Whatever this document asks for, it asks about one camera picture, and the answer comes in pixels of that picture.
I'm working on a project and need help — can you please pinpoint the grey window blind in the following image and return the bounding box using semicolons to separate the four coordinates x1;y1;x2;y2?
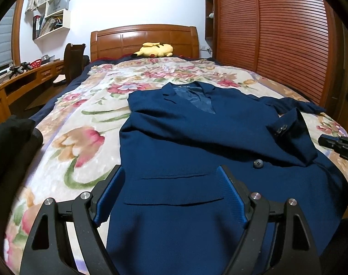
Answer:
0;4;15;71

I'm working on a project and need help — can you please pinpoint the row of books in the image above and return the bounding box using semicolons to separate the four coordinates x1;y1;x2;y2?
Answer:
33;15;63;39

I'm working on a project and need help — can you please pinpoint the navy blue suit jacket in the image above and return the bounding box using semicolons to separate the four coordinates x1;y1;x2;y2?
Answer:
107;82;348;275

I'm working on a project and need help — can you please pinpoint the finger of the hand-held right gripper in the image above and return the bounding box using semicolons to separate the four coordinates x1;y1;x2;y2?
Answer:
318;134;343;150

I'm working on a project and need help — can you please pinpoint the black cloth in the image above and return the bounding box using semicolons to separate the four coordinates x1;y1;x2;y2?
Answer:
0;115;44;195

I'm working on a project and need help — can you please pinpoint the wooden bed headboard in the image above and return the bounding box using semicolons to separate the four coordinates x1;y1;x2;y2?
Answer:
90;24;200;62

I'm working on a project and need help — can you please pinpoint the white wall shelf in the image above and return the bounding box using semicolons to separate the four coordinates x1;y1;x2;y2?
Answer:
25;0;75;41

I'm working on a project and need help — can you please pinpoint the wooden window frame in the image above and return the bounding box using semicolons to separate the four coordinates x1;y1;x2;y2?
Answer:
11;0;27;66

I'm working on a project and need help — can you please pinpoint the dark brown chair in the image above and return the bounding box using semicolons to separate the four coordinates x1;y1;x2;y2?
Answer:
53;43;90;86

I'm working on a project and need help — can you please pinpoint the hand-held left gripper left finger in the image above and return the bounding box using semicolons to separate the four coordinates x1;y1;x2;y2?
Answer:
19;165;126;275

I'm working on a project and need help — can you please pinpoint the wooden louvered wardrobe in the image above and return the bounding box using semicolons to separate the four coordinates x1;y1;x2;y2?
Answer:
205;0;339;118

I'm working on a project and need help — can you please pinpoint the white paper bag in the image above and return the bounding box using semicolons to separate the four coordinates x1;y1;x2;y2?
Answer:
46;0;73;16

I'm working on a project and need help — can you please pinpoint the floral blanket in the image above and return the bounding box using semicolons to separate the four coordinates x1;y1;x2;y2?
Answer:
3;56;348;275

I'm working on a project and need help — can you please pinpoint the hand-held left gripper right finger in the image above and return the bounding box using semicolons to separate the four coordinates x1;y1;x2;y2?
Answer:
216;165;320;275

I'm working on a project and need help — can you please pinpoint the black object on desk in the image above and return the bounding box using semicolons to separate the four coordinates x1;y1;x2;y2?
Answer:
9;62;33;78

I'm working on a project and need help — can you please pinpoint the yellow plush toy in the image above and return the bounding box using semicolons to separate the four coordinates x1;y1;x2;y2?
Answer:
133;42;174;58

